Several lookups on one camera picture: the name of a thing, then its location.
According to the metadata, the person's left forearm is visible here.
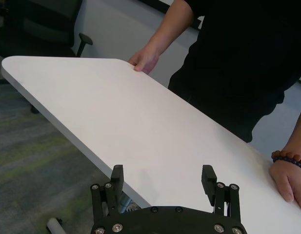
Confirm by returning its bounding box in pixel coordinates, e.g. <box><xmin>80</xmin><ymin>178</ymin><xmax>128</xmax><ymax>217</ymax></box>
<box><xmin>283</xmin><ymin>103</ymin><xmax>301</xmax><ymax>159</ymax></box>

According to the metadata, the person's right forearm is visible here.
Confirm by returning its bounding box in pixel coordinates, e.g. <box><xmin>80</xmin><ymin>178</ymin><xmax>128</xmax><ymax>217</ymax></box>
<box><xmin>142</xmin><ymin>0</ymin><xmax>194</xmax><ymax>57</ymax></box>

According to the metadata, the person's black-clothed body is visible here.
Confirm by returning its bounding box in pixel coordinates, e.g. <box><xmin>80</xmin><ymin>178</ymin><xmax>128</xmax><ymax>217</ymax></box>
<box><xmin>167</xmin><ymin>0</ymin><xmax>301</xmax><ymax>144</ymax></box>

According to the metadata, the person's left hand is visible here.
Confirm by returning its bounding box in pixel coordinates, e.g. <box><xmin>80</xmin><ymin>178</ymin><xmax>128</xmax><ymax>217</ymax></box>
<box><xmin>269</xmin><ymin>160</ymin><xmax>301</xmax><ymax>214</ymax></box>

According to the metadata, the brown wooden bead bracelet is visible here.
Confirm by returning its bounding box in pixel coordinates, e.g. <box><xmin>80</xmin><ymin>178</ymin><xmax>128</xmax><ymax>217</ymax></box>
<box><xmin>271</xmin><ymin>150</ymin><xmax>301</xmax><ymax>166</ymax></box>

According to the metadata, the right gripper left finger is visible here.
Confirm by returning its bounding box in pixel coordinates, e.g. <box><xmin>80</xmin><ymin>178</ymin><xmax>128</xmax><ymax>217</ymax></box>
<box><xmin>90</xmin><ymin>164</ymin><xmax>124</xmax><ymax>221</ymax></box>

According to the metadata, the white rectangular table board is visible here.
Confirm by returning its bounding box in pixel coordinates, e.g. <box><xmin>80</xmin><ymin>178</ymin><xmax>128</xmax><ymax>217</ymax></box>
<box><xmin>0</xmin><ymin>56</ymin><xmax>301</xmax><ymax>234</ymax></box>

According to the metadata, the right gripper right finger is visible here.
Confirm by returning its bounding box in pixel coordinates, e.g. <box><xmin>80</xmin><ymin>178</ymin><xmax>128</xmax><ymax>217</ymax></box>
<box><xmin>201</xmin><ymin>165</ymin><xmax>241</xmax><ymax>217</ymax></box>

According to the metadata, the black office chair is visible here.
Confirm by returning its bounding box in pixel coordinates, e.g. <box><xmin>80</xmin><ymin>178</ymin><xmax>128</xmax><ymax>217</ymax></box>
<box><xmin>0</xmin><ymin>0</ymin><xmax>94</xmax><ymax>58</ymax></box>

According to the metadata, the person's right hand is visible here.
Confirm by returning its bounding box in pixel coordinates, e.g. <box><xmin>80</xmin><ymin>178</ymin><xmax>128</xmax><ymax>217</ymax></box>
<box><xmin>127</xmin><ymin>47</ymin><xmax>161</xmax><ymax>75</ymax></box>

